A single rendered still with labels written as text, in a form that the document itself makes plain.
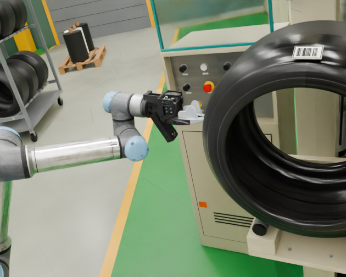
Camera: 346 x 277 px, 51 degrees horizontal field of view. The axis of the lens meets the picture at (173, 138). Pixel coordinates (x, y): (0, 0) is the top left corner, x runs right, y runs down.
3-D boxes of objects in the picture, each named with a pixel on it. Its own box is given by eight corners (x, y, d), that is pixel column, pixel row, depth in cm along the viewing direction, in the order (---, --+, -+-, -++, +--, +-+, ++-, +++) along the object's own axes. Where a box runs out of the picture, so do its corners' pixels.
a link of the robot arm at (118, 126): (119, 155, 122) (116, 125, 118) (112, 143, 132) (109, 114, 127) (141, 151, 124) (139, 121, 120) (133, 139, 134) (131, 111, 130)
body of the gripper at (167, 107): (173, 101, 109) (139, 97, 114) (176, 126, 113) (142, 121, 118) (184, 90, 115) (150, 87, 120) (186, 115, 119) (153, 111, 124)
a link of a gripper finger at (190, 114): (204, 109, 107) (175, 105, 110) (205, 127, 110) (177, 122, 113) (207, 104, 109) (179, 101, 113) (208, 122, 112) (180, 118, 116)
